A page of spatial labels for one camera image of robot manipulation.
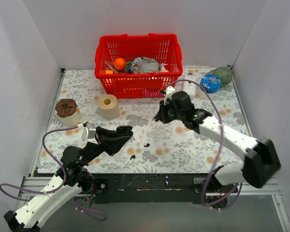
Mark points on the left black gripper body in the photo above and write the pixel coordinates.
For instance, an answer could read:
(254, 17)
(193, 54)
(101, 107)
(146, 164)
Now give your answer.
(102, 139)

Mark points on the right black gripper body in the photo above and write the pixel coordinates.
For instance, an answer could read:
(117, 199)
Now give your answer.
(166, 110)

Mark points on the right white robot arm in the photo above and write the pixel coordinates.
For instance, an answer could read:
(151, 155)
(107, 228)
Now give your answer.
(260, 159)

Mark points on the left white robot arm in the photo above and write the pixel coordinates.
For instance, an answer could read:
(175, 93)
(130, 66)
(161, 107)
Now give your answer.
(71, 178)

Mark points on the white rectangular bottle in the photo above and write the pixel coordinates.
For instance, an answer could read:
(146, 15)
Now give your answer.
(189, 86)

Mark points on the beige paper roll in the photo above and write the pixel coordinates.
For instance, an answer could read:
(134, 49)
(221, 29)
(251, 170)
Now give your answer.
(108, 106)

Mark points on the floral patterned table mat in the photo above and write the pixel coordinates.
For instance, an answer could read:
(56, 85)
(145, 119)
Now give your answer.
(173, 148)

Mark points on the blue-lidded white jar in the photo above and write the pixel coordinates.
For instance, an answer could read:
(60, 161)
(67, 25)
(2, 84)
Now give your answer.
(210, 84)

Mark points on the brown-topped paper cup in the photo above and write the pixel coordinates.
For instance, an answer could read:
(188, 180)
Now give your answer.
(68, 112)

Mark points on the crumpled silver foil bag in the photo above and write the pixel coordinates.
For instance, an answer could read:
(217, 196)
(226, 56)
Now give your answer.
(143, 65)

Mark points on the green textured ball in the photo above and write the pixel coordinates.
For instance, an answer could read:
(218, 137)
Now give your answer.
(224, 74)

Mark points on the red plastic shopping basket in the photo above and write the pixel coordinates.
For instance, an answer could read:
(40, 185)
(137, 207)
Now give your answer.
(164, 48)

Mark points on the orange fruit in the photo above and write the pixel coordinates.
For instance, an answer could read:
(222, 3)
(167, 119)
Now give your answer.
(119, 64)

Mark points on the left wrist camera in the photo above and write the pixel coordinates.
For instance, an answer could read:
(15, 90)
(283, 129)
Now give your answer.
(89, 131)

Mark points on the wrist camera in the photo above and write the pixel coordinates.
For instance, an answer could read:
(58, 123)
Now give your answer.
(89, 131)
(167, 93)

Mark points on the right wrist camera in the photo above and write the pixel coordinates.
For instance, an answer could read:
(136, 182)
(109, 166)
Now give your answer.
(167, 93)

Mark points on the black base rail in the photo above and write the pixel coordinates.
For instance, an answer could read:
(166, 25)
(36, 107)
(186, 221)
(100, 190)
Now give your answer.
(144, 188)

